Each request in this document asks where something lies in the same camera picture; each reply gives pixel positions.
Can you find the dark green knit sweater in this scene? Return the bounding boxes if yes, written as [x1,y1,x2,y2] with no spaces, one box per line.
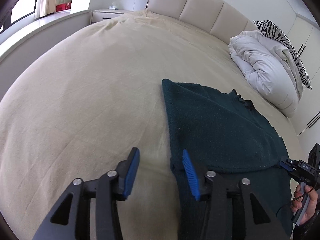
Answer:
[162,79,293,239]

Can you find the right hand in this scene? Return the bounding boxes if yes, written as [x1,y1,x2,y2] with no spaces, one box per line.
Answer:
[291,183,318,226]

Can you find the white folded duvet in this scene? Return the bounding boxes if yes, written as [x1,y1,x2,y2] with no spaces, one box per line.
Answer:
[228,30,303,118]

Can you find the white wardrobe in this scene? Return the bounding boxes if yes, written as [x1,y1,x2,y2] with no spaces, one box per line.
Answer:
[287,0,320,155]

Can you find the zebra print pillow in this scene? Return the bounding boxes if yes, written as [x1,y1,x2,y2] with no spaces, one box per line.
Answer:
[253,20,312,90]

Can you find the white nightstand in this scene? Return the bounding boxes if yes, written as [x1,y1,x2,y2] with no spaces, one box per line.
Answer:
[91,9,131,24]

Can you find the tissue box on nightstand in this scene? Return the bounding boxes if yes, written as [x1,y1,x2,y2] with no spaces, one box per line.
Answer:
[108,1,118,10]

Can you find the red storage box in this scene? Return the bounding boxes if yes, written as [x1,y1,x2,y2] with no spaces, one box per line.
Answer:
[56,2,72,12]

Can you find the cream padded headboard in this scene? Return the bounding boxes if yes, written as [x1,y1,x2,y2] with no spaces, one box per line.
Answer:
[146,0,257,44]

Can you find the black framed window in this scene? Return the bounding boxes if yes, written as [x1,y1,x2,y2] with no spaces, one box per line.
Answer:
[1,0,37,33]

